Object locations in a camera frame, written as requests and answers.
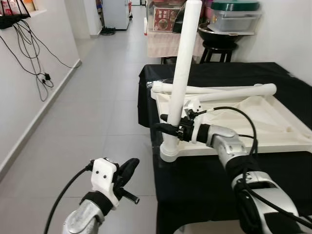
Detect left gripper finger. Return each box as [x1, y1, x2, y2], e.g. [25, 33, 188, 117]
[118, 158, 140, 183]
[120, 170, 137, 190]

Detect black tablecloth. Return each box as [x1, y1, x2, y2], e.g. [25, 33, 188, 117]
[137, 62, 312, 234]

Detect red food poster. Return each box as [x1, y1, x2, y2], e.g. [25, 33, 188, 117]
[154, 7, 180, 32]

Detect dark green floor cleaner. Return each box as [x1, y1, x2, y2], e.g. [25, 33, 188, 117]
[100, 27, 117, 36]

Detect white fridge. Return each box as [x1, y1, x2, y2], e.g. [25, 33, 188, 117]
[102, 0, 131, 30]

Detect clear plastic container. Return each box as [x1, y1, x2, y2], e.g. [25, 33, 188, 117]
[210, 10, 262, 34]

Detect green pot lid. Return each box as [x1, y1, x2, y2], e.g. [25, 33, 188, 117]
[211, 0, 261, 11]

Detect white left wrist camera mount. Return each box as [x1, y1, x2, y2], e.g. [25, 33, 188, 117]
[91, 157, 120, 208]

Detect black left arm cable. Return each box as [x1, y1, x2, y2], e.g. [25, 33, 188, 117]
[44, 161, 96, 234]

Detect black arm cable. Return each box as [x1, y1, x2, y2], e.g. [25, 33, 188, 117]
[44, 161, 96, 234]
[205, 106, 312, 230]

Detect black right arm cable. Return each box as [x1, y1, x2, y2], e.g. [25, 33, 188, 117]
[205, 106, 312, 230]

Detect black wall cable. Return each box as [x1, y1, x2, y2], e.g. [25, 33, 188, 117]
[0, 19, 81, 70]

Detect black power adapter cable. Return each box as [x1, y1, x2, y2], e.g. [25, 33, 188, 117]
[12, 22, 54, 102]

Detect black wire basket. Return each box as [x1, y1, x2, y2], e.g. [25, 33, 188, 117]
[0, 0, 31, 30]

